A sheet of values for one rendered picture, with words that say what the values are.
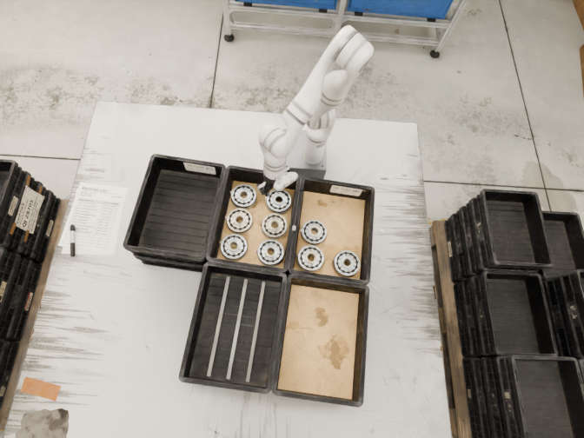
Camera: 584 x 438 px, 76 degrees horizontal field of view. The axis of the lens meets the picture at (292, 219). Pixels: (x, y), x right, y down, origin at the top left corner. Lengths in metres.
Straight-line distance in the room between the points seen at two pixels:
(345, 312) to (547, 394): 1.07
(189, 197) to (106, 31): 2.17
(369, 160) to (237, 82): 1.46
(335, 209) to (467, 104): 1.95
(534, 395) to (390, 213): 1.03
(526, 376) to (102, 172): 2.13
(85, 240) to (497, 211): 2.01
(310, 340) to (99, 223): 1.01
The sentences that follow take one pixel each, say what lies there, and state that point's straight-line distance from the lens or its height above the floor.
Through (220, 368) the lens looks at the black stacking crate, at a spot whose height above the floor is 0.83.
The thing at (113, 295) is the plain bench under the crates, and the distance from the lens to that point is 1.68.
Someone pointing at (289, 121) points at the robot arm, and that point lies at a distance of 1.07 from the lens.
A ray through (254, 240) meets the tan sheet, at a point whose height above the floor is 0.83.
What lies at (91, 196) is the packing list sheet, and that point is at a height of 0.70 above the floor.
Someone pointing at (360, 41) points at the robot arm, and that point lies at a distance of 1.07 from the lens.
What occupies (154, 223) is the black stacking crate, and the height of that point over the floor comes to 0.83.
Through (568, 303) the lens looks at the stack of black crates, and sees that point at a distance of 2.31.
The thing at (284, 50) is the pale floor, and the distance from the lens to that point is 3.23.
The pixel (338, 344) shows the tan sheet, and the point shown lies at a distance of 1.45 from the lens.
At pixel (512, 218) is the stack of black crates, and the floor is 0.49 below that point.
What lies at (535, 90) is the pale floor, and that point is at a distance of 3.69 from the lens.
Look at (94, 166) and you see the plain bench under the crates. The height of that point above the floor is 0.70.
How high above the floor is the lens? 2.25
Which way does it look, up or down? 68 degrees down
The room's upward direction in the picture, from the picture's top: 11 degrees clockwise
